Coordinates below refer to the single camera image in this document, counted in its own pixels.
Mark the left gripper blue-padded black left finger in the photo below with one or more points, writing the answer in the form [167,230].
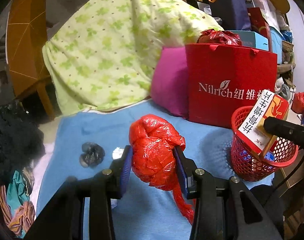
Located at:
[121,168]

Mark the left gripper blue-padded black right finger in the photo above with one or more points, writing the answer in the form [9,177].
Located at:
[185,170]

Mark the red plastic bag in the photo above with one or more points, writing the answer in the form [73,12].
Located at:
[153,139]
[220,37]

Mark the dark crumpled plastic wrapper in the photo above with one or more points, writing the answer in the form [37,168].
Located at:
[92,155]

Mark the blue blanket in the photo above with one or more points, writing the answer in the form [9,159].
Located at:
[144,212]

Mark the red mesh waste basket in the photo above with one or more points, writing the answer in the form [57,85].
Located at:
[246,163]

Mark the magenta pillow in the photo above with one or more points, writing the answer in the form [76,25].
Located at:
[169,87]

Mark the red Nilrich paper bag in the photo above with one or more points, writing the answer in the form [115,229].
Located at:
[223,78]

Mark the black fuzzy garment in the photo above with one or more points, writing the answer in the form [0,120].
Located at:
[21,142]

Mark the light blue cardboard box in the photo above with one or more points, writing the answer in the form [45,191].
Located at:
[249,39]

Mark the colourful clothes pile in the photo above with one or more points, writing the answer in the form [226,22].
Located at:
[17,210]

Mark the green floral quilt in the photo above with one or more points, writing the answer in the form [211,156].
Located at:
[105,55]

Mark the red plastic bag in bag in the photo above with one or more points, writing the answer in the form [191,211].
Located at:
[220,37]

